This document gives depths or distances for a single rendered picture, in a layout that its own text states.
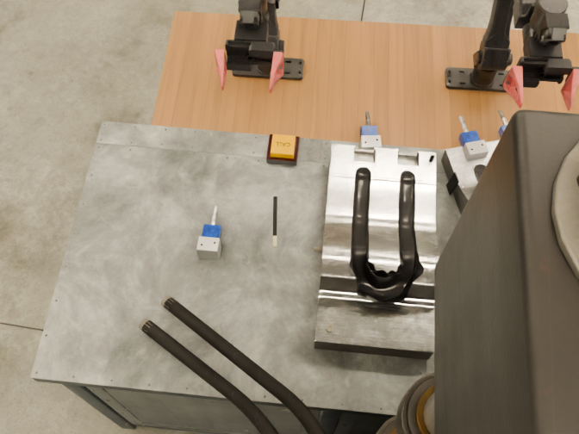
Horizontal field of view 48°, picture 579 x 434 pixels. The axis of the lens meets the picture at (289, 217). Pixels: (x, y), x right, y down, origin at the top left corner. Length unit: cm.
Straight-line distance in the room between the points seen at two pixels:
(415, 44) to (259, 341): 99
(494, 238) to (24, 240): 243
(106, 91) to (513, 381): 275
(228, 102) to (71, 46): 145
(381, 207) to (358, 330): 30
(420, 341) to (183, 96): 92
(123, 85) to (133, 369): 168
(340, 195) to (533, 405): 132
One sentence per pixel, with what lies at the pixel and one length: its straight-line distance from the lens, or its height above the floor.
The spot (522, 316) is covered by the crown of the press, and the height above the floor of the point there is 200.
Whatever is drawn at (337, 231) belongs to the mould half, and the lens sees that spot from 152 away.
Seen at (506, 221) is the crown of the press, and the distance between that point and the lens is 33.
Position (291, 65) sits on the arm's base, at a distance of 190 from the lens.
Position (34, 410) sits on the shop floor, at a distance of 246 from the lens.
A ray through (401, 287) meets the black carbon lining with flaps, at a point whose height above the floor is 88.
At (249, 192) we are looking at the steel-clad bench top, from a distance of 168.
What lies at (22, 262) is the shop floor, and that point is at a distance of 266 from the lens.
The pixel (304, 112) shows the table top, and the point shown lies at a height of 80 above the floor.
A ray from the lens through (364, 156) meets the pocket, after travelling 167.
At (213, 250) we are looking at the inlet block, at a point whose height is 85.
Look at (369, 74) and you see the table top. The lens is 191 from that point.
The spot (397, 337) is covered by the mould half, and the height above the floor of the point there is 86.
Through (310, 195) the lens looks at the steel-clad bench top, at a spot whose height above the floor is 80.
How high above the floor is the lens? 226
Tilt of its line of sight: 63 degrees down
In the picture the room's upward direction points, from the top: straight up
